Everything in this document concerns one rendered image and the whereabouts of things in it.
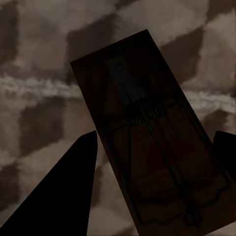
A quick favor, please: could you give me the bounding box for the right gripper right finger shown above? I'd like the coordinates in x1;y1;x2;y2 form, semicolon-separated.
213;131;236;184

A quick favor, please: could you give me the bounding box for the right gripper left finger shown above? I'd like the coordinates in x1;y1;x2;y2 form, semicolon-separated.
0;131;98;236

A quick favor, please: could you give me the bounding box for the mousetrap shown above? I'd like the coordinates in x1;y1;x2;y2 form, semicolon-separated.
70;29;236;236

